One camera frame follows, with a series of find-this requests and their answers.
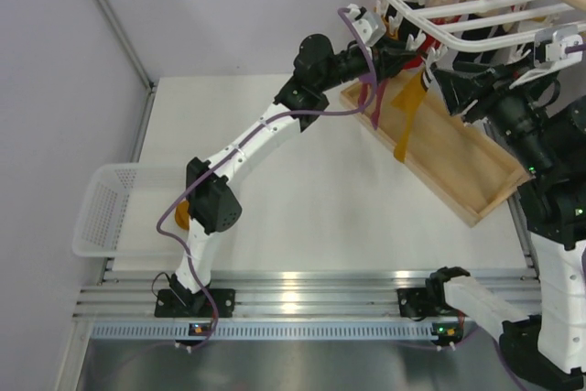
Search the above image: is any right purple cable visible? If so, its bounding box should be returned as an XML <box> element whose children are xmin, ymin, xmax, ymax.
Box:
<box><xmin>494</xmin><ymin>42</ymin><xmax>586</xmax><ymax>391</ymax></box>

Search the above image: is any white plastic clip hanger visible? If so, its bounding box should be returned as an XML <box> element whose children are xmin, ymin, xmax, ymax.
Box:
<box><xmin>381</xmin><ymin>0</ymin><xmax>585</xmax><ymax>73</ymax></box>

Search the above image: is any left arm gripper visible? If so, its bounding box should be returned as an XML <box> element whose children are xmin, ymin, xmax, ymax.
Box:
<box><xmin>316</xmin><ymin>35</ymin><xmax>416</xmax><ymax>92</ymax></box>

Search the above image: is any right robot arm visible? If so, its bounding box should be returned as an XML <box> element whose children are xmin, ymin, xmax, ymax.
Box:
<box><xmin>426</xmin><ymin>63</ymin><xmax>585</xmax><ymax>390</ymax></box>

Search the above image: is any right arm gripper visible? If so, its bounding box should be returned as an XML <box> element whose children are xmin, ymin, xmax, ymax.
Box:
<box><xmin>430</xmin><ymin>49</ymin><xmax>552</xmax><ymax>173</ymax></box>

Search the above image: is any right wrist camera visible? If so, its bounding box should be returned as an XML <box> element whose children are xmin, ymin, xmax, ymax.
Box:
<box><xmin>533</xmin><ymin>25</ymin><xmax>585</xmax><ymax>65</ymax></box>

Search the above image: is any wooden tray base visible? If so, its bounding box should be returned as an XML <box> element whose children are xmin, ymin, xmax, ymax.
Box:
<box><xmin>339</xmin><ymin>79</ymin><xmax>532</xmax><ymax>229</ymax></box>

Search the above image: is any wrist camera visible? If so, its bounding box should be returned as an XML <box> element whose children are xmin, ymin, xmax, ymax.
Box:
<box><xmin>345</xmin><ymin>4</ymin><xmax>386</xmax><ymax>48</ymax></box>
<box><xmin>533</xmin><ymin>25</ymin><xmax>585</xmax><ymax>65</ymax></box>

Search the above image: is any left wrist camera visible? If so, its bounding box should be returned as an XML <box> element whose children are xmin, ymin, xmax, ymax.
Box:
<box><xmin>345</xmin><ymin>4</ymin><xmax>386</xmax><ymax>48</ymax></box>

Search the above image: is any mustard sock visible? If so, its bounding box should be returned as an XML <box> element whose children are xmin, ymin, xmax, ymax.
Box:
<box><xmin>174</xmin><ymin>200</ymin><xmax>190</xmax><ymax>231</ymax></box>
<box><xmin>391</xmin><ymin>69</ymin><xmax>429</xmax><ymax>163</ymax></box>

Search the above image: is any red hanging sock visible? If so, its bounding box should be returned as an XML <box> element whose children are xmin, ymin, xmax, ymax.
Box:
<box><xmin>407</xmin><ymin>0</ymin><xmax>498</xmax><ymax>74</ymax></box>

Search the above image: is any aluminium mounting rail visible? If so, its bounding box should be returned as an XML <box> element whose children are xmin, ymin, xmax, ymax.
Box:
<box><xmin>73</xmin><ymin>269</ymin><xmax>540</xmax><ymax>343</ymax></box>

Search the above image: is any purple cable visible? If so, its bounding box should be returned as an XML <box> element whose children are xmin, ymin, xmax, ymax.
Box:
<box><xmin>155</xmin><ymin>5</ymin><xmax>379</xmax><ymax>351</ymax></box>
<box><xmin>494</xmin><ymin>42</ymin><xmax>586</xmax><ymax>391</ymax></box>

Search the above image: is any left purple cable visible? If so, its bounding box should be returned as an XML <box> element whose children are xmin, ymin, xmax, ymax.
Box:
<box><xmin>155</xmin><ymin>5</ymin><xmax>379</xmax><ymax>351</ymax></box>

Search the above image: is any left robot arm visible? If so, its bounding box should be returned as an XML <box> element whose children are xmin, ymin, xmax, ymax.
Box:
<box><xmin>155</xmin><ymin>34</ymin><xmax>419</xmax><ymax>319</ymax></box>

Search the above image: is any purple striped sock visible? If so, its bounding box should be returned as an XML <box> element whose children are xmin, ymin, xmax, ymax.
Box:
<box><xmin>357</xmin><ymin>76</ymin><xmax>389</xmax><ymax>130</ymax></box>

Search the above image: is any white plastic basket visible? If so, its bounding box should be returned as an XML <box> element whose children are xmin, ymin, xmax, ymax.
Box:
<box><xmin>71</xmin><ymin>163</ymin><xmax>186</xmax><ymax>262</ymax></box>

